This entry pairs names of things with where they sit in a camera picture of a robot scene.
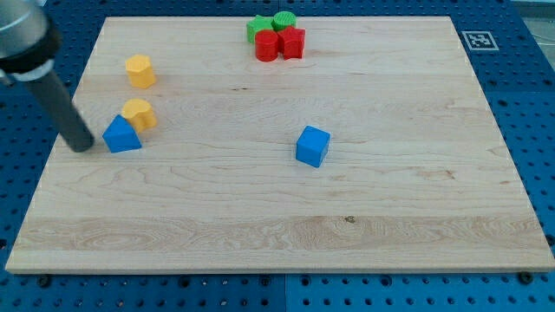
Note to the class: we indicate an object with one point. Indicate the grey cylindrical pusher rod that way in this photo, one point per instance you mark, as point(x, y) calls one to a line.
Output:
point(55, 100)

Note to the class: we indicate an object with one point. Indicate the blue triangle block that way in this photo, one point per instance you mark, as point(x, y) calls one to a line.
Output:
point(120, 136)

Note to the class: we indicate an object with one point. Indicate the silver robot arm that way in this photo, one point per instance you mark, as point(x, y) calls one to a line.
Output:
point(29, 43)

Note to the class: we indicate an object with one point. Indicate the yellow heart block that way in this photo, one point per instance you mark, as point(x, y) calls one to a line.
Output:
point(139, 114)

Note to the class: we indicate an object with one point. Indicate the yellow hexagon block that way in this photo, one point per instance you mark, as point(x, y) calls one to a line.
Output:
point(140, 71)

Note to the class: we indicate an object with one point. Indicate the green star block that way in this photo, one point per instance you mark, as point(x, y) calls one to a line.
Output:
point(256, 24)

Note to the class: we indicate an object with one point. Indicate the red cylinder block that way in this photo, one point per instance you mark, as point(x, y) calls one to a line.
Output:
point(266, 45)

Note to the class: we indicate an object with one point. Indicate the green cylinder block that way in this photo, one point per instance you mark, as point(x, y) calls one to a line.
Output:
point(283, 19)

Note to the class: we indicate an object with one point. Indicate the red star block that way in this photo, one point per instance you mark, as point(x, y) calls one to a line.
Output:
point(291, 42)

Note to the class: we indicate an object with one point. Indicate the blue cube block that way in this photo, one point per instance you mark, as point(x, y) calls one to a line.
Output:
point(312, 146)

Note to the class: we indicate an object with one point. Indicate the wooden board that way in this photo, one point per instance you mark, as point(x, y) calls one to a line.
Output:
point(417, 178)

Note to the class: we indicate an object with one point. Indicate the white fiducial marker tag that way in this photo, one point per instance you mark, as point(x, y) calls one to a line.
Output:
point(478, 40)

